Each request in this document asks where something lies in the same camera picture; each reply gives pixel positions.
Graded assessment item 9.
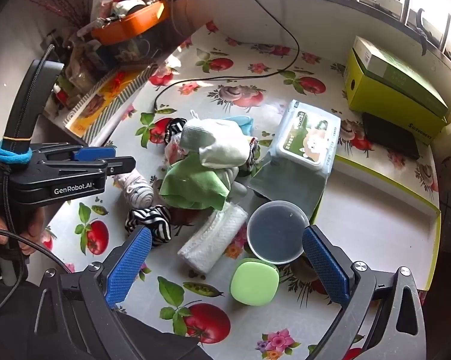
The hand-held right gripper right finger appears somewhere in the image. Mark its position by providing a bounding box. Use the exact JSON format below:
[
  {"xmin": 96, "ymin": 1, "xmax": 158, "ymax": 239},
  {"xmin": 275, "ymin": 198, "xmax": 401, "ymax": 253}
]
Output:
[{"xmin": 301, "ymin": 225, "xmax": 426, "ymax": 360}]

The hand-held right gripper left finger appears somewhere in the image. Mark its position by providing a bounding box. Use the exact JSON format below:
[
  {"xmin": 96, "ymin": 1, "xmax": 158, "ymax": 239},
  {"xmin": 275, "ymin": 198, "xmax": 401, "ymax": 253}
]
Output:
[{"xmin": 34, "ymin": 227, "xmax": 153, "ymax": 360}]

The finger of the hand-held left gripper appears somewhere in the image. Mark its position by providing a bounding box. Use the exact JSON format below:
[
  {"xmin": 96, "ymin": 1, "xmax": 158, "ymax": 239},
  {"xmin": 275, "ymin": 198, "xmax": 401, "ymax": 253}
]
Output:
[
  {"xmin": 66, "ymin": 145, "xmax": 117, "ymax": 163},
  {"xmin": 73, "ymin": 156, "xmax": 137, "ymax": 178}
]

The white patterned sock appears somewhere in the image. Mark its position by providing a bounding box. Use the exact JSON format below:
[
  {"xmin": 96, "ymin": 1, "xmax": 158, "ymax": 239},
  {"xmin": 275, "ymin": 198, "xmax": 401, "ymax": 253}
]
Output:
[{"xmin": 113, "ymin": 169, "xmax": 155, "ymax": 209}]

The black white striped sock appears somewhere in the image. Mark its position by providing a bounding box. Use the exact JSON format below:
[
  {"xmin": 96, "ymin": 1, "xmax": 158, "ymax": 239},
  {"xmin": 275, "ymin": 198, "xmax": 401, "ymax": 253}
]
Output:
[
  {"xmin": 125, "ymin": 204, "xmax": 172, "ymax": 246},
  {"xmin": 165, "ymin": 117, "xmax": 189, "ymax": 145}
]

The clear printed plastic bag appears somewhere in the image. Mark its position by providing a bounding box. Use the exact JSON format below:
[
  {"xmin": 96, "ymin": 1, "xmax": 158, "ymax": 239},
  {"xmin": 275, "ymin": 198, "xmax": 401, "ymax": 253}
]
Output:
[{"xmin": 163, "ymin": 135, "xmax": 190, "ymax": 169}]

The white tray yellow-green rim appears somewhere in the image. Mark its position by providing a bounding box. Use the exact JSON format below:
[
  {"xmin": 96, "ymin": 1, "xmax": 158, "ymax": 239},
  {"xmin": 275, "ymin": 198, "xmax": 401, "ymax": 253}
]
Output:
[{"xmin": 310, "ymin": 154, "xmax": 441, "ymax": 291}]

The green towel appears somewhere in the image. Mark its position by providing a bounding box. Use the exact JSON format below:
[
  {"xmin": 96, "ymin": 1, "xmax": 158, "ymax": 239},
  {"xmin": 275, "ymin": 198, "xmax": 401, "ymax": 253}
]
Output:
[{"xmin": 159, "ymin": 154, "xmax": 230, "ymax": 211}]

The blue face mask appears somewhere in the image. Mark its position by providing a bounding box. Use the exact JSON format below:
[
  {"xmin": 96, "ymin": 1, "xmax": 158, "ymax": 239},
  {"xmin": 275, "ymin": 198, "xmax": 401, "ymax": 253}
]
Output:
[{"xmin": 190, "ymin": 110, "xmax": 254, "ymax": 136}]

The red patterned cloth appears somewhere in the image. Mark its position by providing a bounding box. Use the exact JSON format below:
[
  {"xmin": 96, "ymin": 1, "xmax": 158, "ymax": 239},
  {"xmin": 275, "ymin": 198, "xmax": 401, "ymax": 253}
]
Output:
[{"xmin": 247, "ymin": 138, "xmax": 261, "ymax": 167}]

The person's left forearm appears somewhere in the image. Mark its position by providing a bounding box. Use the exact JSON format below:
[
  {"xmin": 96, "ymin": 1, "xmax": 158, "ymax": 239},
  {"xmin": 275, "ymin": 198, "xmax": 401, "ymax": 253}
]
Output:
[{"xmin": 0, "ymin": 264, "xmax": 42, "ymax": 360}]

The person's left hand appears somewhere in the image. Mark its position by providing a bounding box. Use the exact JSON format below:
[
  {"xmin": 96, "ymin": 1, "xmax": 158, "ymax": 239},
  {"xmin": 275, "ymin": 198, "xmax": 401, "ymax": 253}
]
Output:
[{"xmin": 0, "ymin": 206, "xmax": 48, "ymax": 265}]

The clear round plastic lid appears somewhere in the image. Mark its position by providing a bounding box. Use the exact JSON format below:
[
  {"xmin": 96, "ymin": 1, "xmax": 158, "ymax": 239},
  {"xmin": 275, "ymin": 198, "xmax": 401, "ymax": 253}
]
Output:
[{"xmin": 247, "ymin": 200, "xmax": 309, "ymax": 265}]

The green rounded square case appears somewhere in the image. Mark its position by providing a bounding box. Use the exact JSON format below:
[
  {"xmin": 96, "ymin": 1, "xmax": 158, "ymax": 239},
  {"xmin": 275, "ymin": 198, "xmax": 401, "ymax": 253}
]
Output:
[{"xmin": 230, "ymin": 258, "xmax": 279, "ymax": 306}]

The grey green plastic bag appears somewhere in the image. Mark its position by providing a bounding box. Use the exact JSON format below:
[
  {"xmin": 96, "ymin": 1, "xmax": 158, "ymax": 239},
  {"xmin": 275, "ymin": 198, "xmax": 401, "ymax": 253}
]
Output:
[{"xmin": 248, "ymin": 154, "xmax": 329, "ymax": 226}]

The pale grey sock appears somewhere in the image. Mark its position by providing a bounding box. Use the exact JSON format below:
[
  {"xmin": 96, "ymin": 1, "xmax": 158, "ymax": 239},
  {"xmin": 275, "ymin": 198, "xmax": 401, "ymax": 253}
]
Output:
[{"xmin": 214, "ymin": 165, "xmax": 250, "ymax": 197}]

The wet wipes pack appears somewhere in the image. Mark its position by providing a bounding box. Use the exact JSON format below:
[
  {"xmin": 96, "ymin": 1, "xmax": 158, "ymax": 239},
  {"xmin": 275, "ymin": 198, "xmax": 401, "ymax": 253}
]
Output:
[{"xmin": 268, "ymin": 99, "xmax": 342, "ymax": 175}]

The orange tray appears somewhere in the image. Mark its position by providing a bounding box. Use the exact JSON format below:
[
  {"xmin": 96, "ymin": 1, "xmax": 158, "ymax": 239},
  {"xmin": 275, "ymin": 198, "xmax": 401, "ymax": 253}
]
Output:
[{"xmin": 91, "ymin": 0, "xmax": 170, "ymax": 46}]

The tape roll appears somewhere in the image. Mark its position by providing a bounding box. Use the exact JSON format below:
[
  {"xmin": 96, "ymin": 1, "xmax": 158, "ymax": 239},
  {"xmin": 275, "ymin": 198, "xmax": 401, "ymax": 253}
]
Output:
[{"xmin": 113, "ymin": 0, "xmax": 147, "ymax": 17}]

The yellow-green cardboard box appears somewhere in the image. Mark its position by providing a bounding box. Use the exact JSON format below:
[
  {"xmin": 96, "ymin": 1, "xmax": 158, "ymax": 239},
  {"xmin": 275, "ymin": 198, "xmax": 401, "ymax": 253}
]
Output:
[{"xmin": 343, "ymin": 50, "xmax": 448, "ymax": 145}]

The fruit print tablecloth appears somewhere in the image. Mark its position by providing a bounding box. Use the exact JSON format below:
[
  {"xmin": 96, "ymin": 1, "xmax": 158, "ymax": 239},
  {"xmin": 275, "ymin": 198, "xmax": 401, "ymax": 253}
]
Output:
[{"xmin": 42, "ymin": 19, "xmax": 441, "ymax": 360}]

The green white flat box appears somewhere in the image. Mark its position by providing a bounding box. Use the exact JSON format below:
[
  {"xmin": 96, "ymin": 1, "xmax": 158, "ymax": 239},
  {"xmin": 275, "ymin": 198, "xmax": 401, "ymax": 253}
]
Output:
[{"xmin": 352, "ymin": 35, "xmax": 450, "ymax": 118}]

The black hook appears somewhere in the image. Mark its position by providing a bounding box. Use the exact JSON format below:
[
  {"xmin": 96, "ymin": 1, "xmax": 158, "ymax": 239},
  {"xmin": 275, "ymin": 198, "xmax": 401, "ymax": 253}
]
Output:
[{"xmin": 417, "ymin": 7, "xmax": 430, "ymax": 55}]

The black braided cable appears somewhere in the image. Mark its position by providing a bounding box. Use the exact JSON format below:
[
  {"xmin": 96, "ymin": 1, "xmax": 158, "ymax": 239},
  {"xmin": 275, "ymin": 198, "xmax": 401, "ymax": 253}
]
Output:
[{"xmin": 0, "ymin": 43, "xmax": 74, "ymax": 323}]

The thin black cable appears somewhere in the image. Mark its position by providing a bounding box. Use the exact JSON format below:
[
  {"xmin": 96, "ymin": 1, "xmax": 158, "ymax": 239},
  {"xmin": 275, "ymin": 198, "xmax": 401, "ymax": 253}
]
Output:
[{"xmin": 154, "ymin": 0, "xmax": 301, "ymax": 113}]

